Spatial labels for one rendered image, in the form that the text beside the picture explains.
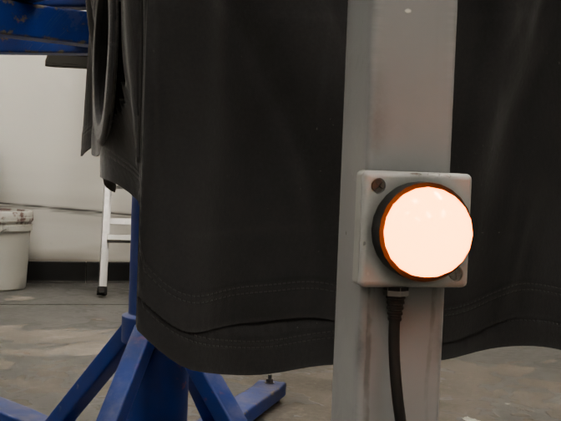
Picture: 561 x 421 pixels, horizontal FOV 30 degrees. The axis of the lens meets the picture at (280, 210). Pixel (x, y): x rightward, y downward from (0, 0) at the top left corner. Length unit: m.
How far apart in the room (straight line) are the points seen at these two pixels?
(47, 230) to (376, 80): 4.94
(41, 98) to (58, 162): 0.33
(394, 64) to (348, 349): 0.13
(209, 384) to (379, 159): 1.55
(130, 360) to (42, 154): 3.42
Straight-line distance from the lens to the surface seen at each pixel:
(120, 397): 1.95
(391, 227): 0.43
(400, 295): 0.45
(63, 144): 5.36
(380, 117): 0.46
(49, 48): 2.18
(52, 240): 5.38
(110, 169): 0.81
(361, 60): 0.47
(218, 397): 1.98
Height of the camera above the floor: 0.68
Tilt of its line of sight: 3 degrees down
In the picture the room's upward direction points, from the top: 2 degrees clockwise
